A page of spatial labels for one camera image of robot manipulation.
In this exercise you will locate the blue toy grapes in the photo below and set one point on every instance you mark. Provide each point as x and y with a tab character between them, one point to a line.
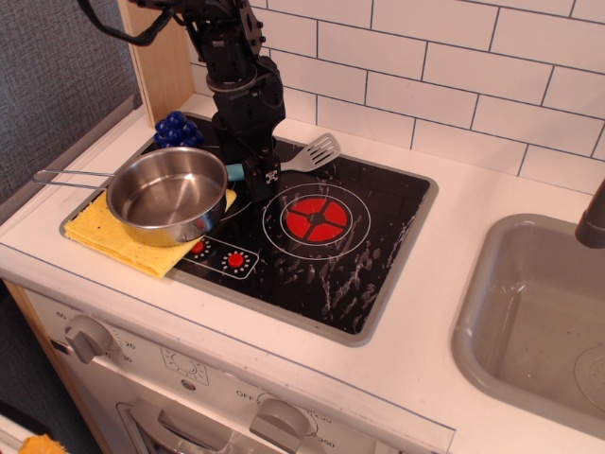
176	130

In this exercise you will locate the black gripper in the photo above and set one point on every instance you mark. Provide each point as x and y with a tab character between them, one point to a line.
248	111

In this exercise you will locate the orange object bottom left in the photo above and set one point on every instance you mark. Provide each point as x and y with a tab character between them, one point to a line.
41	444

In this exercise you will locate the grey sink basin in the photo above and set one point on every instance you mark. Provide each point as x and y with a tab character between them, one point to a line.
531	327

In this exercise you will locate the grey left oven knob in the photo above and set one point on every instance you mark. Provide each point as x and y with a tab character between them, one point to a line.
88	338

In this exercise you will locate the grey faucet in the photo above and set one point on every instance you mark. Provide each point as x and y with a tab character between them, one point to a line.
591	227

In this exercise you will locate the blue handled grey spatula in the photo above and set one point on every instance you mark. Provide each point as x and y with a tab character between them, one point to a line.
316	154

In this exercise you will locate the black toy stove top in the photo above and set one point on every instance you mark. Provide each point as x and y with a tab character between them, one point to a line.
323	253

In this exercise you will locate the yellow folded cloth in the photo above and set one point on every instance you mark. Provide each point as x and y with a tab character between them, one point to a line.
132	241

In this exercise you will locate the grey oven knob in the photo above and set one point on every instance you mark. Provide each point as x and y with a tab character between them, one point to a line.
88	338
280	424

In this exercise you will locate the grey right oven knob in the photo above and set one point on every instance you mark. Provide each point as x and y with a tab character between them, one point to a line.
280	424

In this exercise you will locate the stainless steel pot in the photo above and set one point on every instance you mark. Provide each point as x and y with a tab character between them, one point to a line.
164	198

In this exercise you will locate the grey oven door handle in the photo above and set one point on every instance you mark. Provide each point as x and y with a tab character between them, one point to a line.
191	432

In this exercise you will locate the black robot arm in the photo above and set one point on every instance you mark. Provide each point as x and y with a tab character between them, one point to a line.
226	35

